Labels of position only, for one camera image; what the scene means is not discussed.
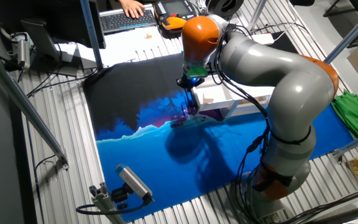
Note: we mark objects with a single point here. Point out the printed landscape cloth mat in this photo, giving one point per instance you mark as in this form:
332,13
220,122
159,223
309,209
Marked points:
166,165

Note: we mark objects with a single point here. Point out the dark metal beam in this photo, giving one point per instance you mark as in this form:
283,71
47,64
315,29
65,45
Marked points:
343,216

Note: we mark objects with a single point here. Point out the blue grey upright pole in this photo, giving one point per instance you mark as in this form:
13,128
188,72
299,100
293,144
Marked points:
91,34

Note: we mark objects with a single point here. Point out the silver camera on clamp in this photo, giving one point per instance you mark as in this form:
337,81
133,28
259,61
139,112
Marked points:
23,53

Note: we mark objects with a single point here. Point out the black office chair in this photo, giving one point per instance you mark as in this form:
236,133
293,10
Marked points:
353,6

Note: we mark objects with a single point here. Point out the orange black teach pendant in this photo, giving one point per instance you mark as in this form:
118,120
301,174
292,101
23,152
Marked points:
171,14

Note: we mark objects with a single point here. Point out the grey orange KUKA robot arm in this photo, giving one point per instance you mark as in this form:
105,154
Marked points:
294,90

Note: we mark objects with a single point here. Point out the small wooden block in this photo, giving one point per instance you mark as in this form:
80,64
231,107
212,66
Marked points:
148,35

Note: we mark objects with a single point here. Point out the black computer monitor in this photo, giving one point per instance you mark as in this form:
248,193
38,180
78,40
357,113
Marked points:
57,21

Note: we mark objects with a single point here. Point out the white plastic drawer cabinet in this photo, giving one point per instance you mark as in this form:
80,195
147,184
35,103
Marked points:
250,107

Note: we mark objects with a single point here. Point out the white paper sheet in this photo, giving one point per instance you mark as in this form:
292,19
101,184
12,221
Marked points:
126,46

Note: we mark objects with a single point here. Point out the silver camera with blue end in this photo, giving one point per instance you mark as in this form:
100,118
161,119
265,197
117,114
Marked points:
134,182

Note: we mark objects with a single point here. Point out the short grey frame bar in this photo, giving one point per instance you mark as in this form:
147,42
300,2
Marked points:
356,143

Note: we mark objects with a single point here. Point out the black computer keyboard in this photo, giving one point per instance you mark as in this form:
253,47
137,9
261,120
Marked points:
127,22

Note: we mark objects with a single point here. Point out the short aluminium profile mount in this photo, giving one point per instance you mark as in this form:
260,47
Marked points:
104,202

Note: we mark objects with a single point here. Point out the silver metal post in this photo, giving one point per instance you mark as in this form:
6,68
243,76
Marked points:
255,15

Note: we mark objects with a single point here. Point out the grey diagonal frame bar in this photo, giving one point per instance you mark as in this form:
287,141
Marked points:
350,34

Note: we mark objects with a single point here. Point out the person's bare hand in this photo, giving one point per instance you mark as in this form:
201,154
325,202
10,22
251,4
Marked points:
132,7

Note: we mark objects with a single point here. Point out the green cloth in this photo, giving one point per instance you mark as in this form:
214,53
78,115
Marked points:
357,118

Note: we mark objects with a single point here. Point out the black round spool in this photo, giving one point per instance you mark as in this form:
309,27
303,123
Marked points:
224,6

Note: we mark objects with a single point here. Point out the tan wooden piece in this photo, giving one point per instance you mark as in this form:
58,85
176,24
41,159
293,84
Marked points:
253,100

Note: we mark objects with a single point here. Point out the long aluminium frame bar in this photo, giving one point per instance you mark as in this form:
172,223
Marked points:
26,109

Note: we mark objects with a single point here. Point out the white power strip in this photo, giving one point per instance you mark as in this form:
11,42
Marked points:
263,39

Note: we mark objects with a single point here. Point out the green camera mount plate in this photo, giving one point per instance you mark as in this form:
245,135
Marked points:
196,71

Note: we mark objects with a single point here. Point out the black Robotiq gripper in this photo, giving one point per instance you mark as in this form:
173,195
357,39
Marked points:
190,83

